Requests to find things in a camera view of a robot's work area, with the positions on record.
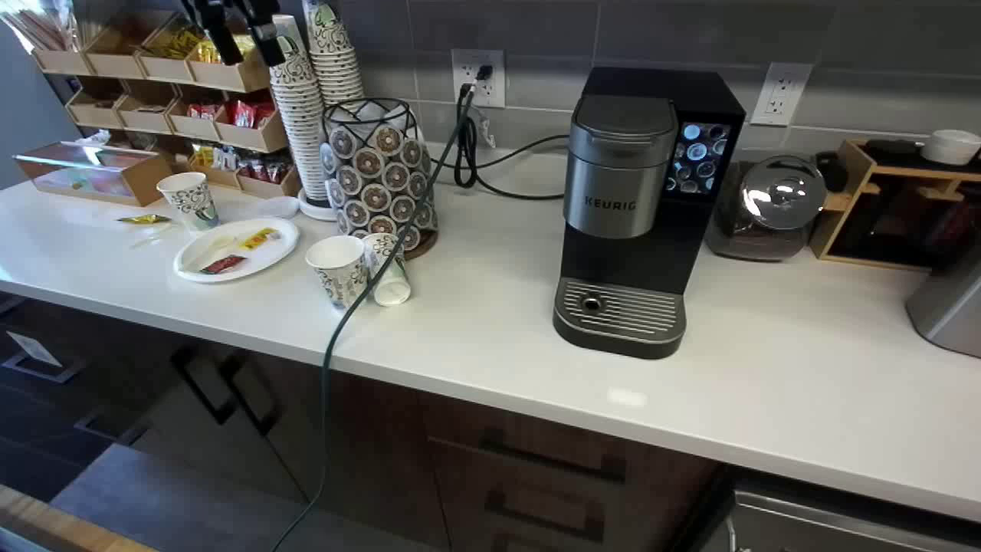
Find patterned paper cup left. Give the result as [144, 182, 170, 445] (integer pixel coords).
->
[156, 170, 217, 229]

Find wooden tea bag box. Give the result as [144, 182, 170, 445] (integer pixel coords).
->
[14, 143, 171, 204]

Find wooden condiment organizer shelf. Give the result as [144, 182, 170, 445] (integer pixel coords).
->
[4, 8, 301, 197]

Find round silver lidded appliance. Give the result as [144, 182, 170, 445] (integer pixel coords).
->
[705, 155, 826, 262]

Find tall paper cup stack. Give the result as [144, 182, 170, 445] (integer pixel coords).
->
[271, 16, 328, 203]

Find black Keurig coffee maker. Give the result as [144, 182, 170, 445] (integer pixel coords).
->
[551, 66, 746, 359]

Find wooden tray organizer right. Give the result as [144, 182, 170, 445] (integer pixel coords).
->
[808, 136, 981, 266]

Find yellow sachet on counter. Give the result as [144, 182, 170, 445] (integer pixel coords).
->
[115, 210, 171, 226]

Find teal green cable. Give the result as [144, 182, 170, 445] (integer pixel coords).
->
[267, 82, 475, 552]

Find white paper plate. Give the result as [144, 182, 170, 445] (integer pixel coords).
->
[171, 216, 301, 284]

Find grey appliance at right edge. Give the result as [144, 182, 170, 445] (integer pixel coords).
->
[903, 243, 981, 359]

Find white wall outlet left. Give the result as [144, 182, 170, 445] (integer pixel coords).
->
[452, 49, 505, 108]

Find black power cord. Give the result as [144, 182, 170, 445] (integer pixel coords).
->
[452, 65, 574, 204]

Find yellow sachet on plate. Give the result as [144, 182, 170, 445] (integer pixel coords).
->
[242, 226, 279, 251]

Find white wall outlet right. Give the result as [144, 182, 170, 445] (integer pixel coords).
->
[750, 60, 812, 124]

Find wire coffee pod stand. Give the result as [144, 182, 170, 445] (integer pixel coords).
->
[319, 98, 437, 257]

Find red sachet on plate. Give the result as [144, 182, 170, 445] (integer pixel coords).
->
[199, 255, 244, 274]

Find white wall outlet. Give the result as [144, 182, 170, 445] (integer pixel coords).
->
[452, 49, 505, 108]
[750, 60, 812, 124]

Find patterned paper cup upright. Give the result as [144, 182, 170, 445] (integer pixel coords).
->
[305, 236, 368, 309]

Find white bowl on organizer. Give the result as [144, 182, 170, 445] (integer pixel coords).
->
[920, 127, 981, 166]

